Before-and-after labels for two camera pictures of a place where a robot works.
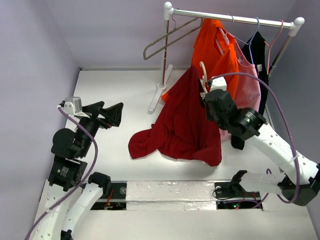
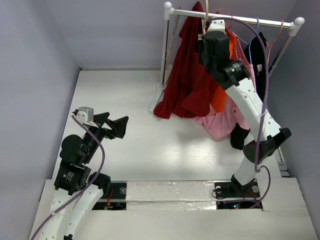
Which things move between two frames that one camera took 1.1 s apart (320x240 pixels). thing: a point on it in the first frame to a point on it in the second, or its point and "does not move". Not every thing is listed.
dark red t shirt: (181, 127) to (190, 91)
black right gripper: (210, 99) to (204, 56)
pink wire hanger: (270, 45) does not move
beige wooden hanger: (204, 80) to (204, 20)
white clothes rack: (295, 25) does not move
